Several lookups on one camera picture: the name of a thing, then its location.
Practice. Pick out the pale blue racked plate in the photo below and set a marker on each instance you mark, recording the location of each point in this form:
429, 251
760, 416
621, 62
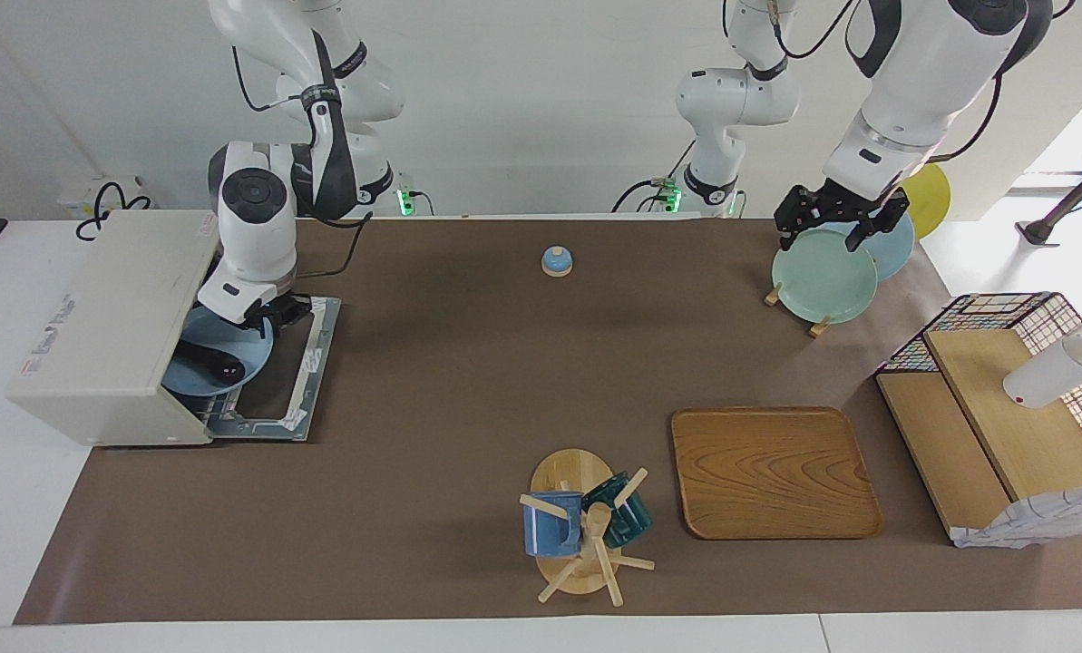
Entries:
894, 256

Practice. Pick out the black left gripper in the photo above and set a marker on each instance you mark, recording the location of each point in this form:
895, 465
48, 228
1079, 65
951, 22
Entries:
835, 201

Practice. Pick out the pale green plate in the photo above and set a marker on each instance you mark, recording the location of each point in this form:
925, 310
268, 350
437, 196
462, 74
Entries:
822, 281

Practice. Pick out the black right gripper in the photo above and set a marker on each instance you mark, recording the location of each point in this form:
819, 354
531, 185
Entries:
282, 311

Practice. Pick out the oven glass door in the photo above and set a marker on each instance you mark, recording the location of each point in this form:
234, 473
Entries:
318, 363

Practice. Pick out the dark green mug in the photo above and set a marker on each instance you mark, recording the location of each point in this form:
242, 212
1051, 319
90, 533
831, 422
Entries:
633, 519

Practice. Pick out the dark purple eggplant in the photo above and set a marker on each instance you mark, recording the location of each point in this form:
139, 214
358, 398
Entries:
228, 367

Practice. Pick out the wooden mug tree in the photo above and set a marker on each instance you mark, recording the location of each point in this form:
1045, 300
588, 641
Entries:
572, 472

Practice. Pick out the wooden serving tray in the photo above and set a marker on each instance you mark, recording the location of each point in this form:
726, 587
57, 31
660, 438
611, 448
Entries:
776, 472

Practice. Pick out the wooden plate rack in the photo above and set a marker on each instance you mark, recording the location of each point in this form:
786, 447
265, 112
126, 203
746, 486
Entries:
820, 326

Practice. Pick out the white bottle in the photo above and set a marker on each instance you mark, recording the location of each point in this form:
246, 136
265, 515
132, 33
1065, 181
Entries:
1048, 376

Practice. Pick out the beige toaster oven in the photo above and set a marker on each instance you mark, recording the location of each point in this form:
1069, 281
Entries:
114, 308

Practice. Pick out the blue mug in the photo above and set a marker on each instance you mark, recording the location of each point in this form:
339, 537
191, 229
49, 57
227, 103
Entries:
550, 535

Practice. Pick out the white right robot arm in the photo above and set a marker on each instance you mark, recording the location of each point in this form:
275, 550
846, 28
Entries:
250, 236

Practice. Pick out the wooden shelf unit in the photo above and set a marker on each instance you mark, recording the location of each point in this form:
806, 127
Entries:
1003, 435

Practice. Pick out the small blue white bell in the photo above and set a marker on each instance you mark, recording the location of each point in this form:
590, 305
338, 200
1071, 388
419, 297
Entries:
557, 263

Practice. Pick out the light blue round plate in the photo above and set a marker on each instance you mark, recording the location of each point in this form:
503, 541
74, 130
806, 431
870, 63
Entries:
205, 376

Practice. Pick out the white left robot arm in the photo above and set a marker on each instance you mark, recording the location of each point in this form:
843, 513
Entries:
903, 91

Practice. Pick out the black stand pole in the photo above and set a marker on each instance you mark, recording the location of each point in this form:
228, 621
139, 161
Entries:
1039, 231

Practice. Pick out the yellow plate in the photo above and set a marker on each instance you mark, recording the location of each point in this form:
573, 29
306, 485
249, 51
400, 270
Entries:
930, 204

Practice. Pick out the brown table mat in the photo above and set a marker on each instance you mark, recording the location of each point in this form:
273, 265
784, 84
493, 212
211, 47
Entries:
504, 408

